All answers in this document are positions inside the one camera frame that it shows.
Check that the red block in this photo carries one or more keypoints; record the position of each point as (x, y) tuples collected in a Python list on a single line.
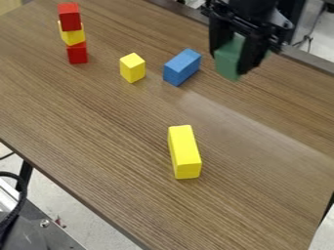
[(69, 16), (77, 52)]

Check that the green block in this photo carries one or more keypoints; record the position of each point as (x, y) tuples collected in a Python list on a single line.
[(230, 60)]

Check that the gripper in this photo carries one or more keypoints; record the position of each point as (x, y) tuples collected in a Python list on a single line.
[(256, 18)]

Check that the small yellow block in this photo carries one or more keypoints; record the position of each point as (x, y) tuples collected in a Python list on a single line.
[(132, 67), (73, 35)]

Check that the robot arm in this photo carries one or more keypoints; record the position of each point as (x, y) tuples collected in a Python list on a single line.
[(252, 5)]

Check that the blue block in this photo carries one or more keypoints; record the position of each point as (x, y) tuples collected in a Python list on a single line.
[(182, 66)]

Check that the long yellow block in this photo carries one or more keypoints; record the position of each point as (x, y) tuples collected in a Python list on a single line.
[(185, 152)]

